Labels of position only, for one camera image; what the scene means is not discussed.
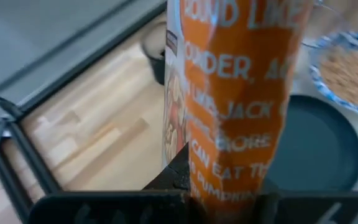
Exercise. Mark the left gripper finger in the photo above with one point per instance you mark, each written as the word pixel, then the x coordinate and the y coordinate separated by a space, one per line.
pixel 172 174

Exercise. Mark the Pumpkin O's cereal bag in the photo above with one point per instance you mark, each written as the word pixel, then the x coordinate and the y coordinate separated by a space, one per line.
pixel 238 102

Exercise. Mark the dark teal plate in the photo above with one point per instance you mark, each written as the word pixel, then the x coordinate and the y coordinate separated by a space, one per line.
pixel 319 146

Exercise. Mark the blue patterned paper bowl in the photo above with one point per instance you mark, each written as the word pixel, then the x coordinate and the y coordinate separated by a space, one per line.
pixel 315 77

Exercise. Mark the black mesh cup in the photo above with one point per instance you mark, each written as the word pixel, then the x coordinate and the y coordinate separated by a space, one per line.
pixel 155 53

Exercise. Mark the cereal rings heap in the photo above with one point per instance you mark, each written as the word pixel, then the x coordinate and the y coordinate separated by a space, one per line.
pixel 350 74

